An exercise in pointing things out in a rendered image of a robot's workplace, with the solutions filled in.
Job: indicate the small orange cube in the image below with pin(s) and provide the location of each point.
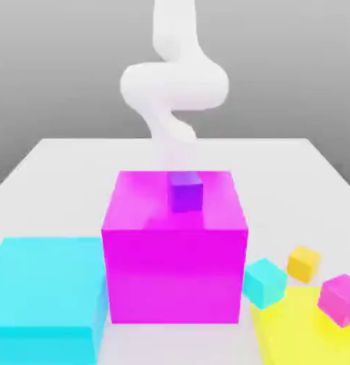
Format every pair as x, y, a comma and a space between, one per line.
303, 265

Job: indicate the large yellow box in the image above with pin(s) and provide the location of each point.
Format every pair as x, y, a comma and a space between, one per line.
300, 333

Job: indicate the large cyan box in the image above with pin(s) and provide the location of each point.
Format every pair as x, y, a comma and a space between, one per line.
43, 296

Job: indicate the large magenta box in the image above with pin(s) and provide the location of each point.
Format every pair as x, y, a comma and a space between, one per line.
174, 273

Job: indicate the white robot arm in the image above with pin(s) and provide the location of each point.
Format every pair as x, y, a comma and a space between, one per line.
174, 82

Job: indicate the small pink cube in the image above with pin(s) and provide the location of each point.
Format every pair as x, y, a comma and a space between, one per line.
338, 299

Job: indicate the small purple cube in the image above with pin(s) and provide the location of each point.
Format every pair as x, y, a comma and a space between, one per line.
187, 196

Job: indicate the small cyan cube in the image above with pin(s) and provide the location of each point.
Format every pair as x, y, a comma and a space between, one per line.
264, 283

